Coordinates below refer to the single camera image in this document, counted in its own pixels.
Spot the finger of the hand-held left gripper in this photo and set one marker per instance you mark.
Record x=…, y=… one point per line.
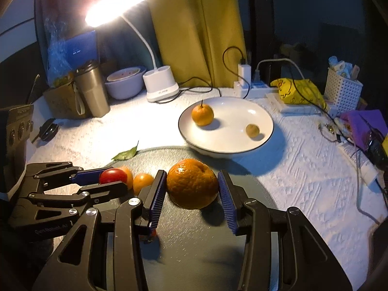
x=91, y=175
x=100, y=192

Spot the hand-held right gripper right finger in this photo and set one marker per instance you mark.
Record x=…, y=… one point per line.
x=227, y=206

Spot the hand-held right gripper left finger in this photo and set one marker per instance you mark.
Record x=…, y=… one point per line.
x=157, y=200

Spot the red cherry tomato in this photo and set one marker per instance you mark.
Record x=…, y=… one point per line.
x=112, y=175

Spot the small orange kumquat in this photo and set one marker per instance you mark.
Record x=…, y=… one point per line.
x=129, y=178
x=142, y=181

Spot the large orange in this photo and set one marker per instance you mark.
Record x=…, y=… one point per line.
x=192, y=185

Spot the white plate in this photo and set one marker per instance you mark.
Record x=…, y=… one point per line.
x=233, y=136

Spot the black round lens cap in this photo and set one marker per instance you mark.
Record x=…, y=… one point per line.
x=48, y=130

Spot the green leaf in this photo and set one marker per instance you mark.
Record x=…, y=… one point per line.
x=125, y=154

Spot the grey round mat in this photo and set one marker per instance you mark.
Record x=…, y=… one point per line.
x=194, y=248

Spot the cardboard box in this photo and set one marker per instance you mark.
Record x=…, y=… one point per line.
x=60, y=104

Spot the steel tumbler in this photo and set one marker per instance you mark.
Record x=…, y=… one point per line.
x=94, y=94

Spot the orange with stem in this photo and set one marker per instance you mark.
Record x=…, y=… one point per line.
x=202, y=114

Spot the clear plastic bag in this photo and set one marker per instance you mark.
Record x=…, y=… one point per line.
x=57, y=54

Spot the white desk lamp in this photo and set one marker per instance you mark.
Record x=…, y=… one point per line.
x=160, y=86

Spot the tablet with blue screen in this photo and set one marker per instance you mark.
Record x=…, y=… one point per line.
x=81, y=48

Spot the white power strip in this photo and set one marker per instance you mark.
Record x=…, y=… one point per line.
x=257, y=89

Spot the yellow plastic bag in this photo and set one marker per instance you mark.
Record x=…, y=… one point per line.
x=297, y=92

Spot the white charger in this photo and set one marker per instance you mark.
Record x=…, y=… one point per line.
x=244, y=72

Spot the white paper tube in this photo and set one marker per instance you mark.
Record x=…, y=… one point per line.
x=360, y=165

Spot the purple cloth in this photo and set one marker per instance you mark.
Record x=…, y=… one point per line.
x=360, y=124

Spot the white woven basket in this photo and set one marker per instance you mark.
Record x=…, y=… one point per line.
x=342, y=89

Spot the yellow curtain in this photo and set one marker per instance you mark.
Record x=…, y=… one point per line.
x=197, y=21

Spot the dark window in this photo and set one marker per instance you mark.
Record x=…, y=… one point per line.
x=303, y=12

